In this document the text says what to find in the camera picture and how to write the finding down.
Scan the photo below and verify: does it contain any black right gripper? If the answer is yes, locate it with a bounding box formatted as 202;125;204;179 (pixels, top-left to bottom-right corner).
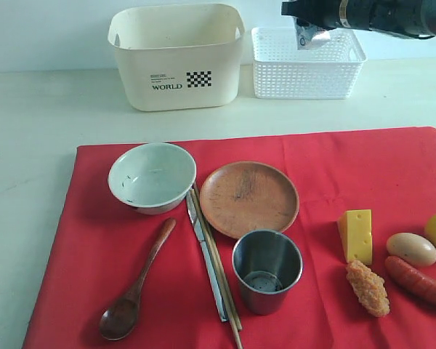
281;0;373;31

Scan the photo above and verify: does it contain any blue white milk carton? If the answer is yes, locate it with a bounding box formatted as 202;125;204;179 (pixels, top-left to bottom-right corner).
294;18;331;50

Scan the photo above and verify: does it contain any yellow cheese wedge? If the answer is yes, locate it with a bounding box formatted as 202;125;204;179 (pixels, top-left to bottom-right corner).
337;209;373;266

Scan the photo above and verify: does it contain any brown egg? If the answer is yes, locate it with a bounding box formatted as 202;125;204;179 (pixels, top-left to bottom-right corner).
386;233;436;267

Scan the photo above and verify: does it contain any fried chicken nugget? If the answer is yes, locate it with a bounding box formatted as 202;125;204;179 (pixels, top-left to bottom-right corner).
346;260;390;317

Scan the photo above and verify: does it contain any red sausage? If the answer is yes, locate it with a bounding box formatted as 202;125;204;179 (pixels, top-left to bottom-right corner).
384;256;436;306

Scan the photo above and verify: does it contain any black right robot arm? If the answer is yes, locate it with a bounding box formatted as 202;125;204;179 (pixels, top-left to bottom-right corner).
281;0;436;39

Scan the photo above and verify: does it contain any white perforated plastic basket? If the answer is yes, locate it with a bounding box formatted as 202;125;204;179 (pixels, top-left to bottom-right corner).
251;27;366;100

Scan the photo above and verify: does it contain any cream plastic bin WORLD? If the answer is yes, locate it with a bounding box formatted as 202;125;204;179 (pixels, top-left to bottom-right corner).
108;4;245;111

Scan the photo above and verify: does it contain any brown wooden plate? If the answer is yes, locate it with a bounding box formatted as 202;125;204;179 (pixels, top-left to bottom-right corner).
199;161;299;239

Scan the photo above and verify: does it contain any wooden chopstick right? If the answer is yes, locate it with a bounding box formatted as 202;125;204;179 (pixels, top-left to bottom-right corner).
192;183;243;331

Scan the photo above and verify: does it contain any wooden chopstick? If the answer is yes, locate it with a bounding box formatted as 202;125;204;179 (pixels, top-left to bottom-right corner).
191;186;243;349
192;183;243;331

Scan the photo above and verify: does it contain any red table cloth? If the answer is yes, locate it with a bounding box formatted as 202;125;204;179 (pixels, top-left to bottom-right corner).
23;127;436;348

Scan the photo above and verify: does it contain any pale green ceramic bowl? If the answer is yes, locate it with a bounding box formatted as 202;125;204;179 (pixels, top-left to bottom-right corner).
108;143;197;215

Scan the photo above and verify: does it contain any silver table knife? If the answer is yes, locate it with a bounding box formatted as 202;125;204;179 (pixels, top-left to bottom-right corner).
185;188;229;322

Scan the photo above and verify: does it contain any stainless steel cup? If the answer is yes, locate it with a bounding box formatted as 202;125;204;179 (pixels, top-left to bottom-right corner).
232;229;304;316

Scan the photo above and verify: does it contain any wooden chopstick left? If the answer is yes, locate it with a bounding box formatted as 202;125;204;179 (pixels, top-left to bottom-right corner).
191;186;243;349

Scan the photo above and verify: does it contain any dark wooden spoon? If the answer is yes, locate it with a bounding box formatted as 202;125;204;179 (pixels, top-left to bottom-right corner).
99;217;176;341

